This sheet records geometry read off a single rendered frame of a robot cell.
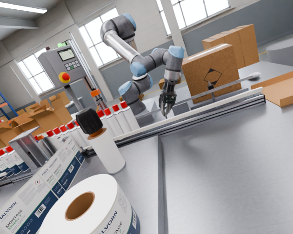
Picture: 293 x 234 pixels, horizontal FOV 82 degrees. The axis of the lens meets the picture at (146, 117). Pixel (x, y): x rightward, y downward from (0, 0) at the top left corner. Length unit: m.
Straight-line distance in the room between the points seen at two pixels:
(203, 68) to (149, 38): 5.22
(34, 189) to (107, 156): 0.26
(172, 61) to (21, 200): 0.77
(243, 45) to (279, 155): 3.58
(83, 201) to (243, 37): 3.98
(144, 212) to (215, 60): 0.89
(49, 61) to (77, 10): 6.09
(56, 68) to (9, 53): 8.00
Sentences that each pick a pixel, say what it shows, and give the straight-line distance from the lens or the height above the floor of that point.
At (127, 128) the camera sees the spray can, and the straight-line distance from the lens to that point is 0.99.
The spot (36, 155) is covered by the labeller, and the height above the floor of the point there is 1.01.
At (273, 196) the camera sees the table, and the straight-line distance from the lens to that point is 0.59.
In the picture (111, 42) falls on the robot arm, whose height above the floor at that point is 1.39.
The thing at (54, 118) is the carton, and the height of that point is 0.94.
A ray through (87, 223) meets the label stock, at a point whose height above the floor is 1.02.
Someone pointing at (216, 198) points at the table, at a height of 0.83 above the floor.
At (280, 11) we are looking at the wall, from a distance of 6.81.
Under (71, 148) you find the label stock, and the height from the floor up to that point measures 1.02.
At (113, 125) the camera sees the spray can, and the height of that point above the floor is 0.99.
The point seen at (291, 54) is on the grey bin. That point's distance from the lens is 2.90.
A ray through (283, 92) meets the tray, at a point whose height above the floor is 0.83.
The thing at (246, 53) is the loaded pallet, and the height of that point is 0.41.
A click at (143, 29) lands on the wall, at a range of 6.28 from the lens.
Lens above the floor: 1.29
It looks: 21 degrees down
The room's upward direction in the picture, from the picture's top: 24 degrees counter-clockwise
